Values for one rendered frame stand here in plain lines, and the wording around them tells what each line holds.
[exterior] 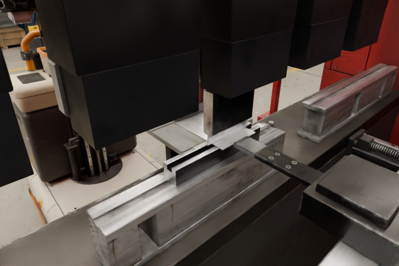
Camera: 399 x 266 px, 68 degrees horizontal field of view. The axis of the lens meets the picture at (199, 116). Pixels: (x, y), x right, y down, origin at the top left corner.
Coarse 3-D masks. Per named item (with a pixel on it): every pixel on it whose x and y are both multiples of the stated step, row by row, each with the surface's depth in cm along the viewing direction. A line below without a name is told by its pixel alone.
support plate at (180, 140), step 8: (248, 120) 58; (160, 128) 55; (168, 128) 55; (176, 128) 55; (184, 128) 55; (160, 136) 52; (168, 136) 52; (176, 136) 52; (184, 136) 52; (192, 136) 52; (168, 144) 50; (176, 144) 50; (184, 144) 50; (192, 144) 50; (176, 152) 49
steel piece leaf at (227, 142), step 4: (244, 128) 54; (236, 132) 53; (240, 132) 53; (244, 132) 53; (248, 132) 53; (252, 132) 53; (232, 136) 52; (236, 136) 52; (240, 136) 52; (244, 136) 52; (248, 136) 52; (220, 140) 51; (224, 140) 51; (228, 140) 51; (232, 140) 51; (236, 140) 51; (216, 144) 49; (220, 144) 49; (224, 144) 49; (228, 144) 49; (232, 144) 49; (220, 148) 48; (224, 148) 48
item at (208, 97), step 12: (204, 96) 46; (216, 96) 45; (240, 96) 49; (252, 96) 51; (204, 108) 46; (216, 108) 46; (228, 108) 48; (240, 108) 50; (252, 108) 52; (204, 120) 47; (216, 120) 47; (228, 120) 49; (240, 120) 51; (204, 132) 48; (216, 132) 48; (228, 132) 51
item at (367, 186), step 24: (240, 144) 49; (264, 144) 49; (288, 168) 43; (312, 168) 43; (336, 168) 38; (360, 168) 38; (384, 168) 38; (312, 192) 36; (336, 192) 34; (360, 192) 34; (384, 192) 34; (312, 216) 36; (336, 216) 33; (360, 216) 32; (384, 216) 31; (360, 240) 32; (384, 240) 30; (384, 264) 31
